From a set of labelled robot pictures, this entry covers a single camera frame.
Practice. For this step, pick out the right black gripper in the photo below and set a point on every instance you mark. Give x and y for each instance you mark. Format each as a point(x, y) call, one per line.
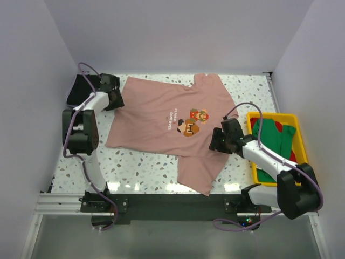
point(217, 134)

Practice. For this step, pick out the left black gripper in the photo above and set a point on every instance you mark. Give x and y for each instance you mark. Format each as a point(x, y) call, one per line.
point(119, 103)

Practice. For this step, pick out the pink printed t-shirt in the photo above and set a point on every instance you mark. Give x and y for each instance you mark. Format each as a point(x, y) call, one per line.
point(178, 120)

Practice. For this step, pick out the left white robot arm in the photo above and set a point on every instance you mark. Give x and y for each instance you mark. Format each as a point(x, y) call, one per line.
point(80, 129)

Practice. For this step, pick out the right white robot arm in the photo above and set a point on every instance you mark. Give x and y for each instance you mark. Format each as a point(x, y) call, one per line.
point(297, 191)

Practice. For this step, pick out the folded black t-shirt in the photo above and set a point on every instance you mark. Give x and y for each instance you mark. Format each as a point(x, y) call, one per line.
point(79, 91)

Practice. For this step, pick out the green t-shirt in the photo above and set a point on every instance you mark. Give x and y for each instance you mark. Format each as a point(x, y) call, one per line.
point(261, 174)

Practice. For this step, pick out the red t-shirt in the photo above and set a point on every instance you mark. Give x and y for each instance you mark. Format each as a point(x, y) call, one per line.
point(278, 138)

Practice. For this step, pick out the yellow plastic bin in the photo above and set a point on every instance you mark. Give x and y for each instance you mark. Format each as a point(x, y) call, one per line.
point(297, 142)

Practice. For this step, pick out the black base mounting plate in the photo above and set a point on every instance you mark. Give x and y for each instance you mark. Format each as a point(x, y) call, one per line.
point(126, 208)

